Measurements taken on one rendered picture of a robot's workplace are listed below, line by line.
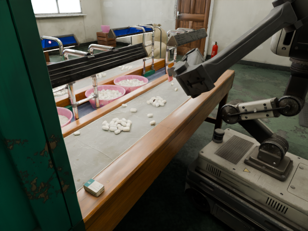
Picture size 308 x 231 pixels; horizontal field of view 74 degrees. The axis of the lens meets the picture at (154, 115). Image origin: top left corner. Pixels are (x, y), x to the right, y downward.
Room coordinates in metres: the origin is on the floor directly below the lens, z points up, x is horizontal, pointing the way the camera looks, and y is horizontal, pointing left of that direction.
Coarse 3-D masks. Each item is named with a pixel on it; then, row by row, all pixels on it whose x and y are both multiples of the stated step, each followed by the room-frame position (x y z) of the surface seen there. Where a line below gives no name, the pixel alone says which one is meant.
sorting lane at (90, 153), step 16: (176, 80) 1.63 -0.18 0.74; (144, 96) 1.29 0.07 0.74; (160, 96) 1.29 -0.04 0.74; (176, 96) 1.30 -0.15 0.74; (112, 112) 1.05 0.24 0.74; (128, 112) 1.05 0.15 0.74; (144, 112) 1.06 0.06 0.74; (160, 112) 1.06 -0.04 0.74; (96, 128) 0.87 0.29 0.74; (144, 128) 0.88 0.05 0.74; (80, 144) 0.74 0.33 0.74; (96, 144) 0.74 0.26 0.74; (112, 144) 0.74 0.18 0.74; (128, 144) 0.74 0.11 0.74; (80, 160) 0.63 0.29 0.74; (96, 160) 0.63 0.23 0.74; (112, 160) 0.64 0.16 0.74; (80, 176) 0.55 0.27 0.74
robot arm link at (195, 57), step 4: (196, 48) 1.02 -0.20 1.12; (192, 52) 0.95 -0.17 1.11; (196, 52) 0.93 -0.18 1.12; (188, 56) 0.94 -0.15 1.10; (192, 56) 0.89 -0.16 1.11; (196, 56) 0.86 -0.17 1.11; (200, 56) 0.93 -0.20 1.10; (188, 60) 0.86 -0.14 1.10; (192, 60) 0.79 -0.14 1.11; (196, 60) 0.79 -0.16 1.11; (200, 60) 0.86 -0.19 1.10; (204, 60) 0.96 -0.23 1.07; (180, 64) 0.67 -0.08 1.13; (184, 64) 0.62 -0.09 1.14; (188, 64) 0.77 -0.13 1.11; (192, 64) 0.72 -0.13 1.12; (196, 64) 0.75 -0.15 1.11; (176, 68) 0.64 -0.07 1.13; (180, 68) 0.61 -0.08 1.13; (184, 68) 0.62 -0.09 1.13; (176, 72) 0.62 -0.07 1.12; (180, 72) 0.61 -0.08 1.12; (192, 96) 0.60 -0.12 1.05; (196, 96) 0.60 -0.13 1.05
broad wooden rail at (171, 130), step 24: (216, 96) 1.43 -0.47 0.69; (168, 120) 0.93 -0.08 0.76; (192, 120) 1.04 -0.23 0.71; (144, 144) 0.71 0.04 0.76; (168, 144) 0.78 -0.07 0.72; (120, 168) 0.57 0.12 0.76; (144, 168) 0.61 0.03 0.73; (120, 192) 0.48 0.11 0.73; (96, 216) 0.39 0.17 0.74; (120, 216) 0.48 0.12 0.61
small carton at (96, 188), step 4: (88, 180) 0.49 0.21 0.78; (92, 180) 0.49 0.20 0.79; (84, 184) 0.47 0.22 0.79; (88, 184) 0.47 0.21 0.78; (92, 184) 0.47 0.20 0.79; (96, 184) 0.47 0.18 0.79; (100, 184) 0.47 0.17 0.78; (84, 188) 0.47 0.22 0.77; (88, 188) 0.45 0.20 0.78; (92, 188) 0.45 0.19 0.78; (96, 188) 0.45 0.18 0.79; (100, 188) 0.45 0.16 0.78; (92, 192) 0.45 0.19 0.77; (96, 192) 0.44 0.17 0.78; (100, 192) 0.45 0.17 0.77; (96, 196) 0.44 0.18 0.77
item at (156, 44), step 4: (156, 44) 4.29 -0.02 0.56; (164, 44) 4.34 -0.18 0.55; (148, 48) 4.20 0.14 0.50; (156, 48) 4.20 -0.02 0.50; (164, 48) 4.23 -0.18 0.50; (148, 52) 4.15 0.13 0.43; (156, 52) 4.10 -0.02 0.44; (164, 52) 4.22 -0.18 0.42; (148, 56) 4.12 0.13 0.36; (156, 56) 4.10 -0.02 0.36; (164, 56) 4.22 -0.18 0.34
